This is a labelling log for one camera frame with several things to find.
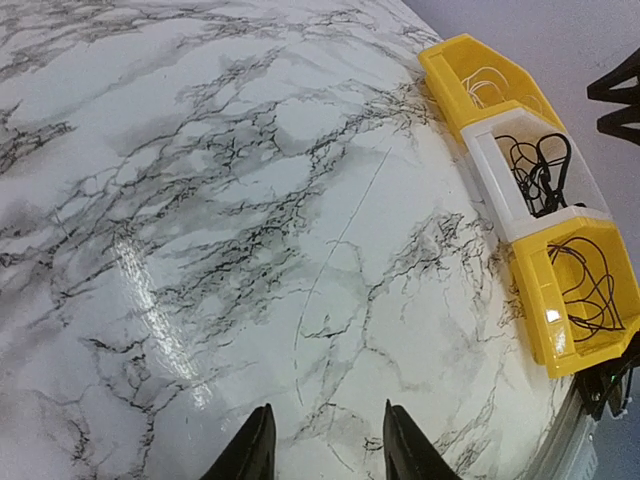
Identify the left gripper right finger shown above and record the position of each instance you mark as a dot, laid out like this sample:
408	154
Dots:
408	454

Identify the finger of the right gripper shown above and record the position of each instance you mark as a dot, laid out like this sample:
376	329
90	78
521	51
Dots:
622	124
621	85

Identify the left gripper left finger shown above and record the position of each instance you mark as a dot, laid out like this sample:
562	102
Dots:
250	455

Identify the clear plastic storage bin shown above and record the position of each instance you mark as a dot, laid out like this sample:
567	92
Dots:
531	175

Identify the far yellow storage bin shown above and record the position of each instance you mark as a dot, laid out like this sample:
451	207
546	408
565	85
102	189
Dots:
472	82

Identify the yellow storage bin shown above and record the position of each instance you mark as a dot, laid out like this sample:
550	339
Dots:
579	292
472	82

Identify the near yellow storage bin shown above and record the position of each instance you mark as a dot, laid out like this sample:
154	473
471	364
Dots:
579	292

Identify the aluminium front frame rail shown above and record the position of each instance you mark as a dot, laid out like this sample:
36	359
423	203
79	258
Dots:
568	451

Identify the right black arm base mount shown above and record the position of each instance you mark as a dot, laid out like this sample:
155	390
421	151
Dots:
608	384

